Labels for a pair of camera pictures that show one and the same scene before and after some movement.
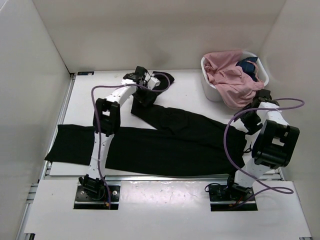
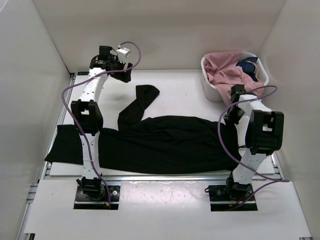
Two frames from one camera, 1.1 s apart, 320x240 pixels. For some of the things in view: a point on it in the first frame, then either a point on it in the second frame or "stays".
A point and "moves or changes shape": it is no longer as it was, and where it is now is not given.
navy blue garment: x=248 y=65 stays
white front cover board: x=165 y=208 stays
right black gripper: x=252 y=128 to x=229 y=120
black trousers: x=163 y=141 moves or changes shape
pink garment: x=236 y=88 stays
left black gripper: x=143 y=99 to x=125 y=77
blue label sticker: x=85 y=73 stays
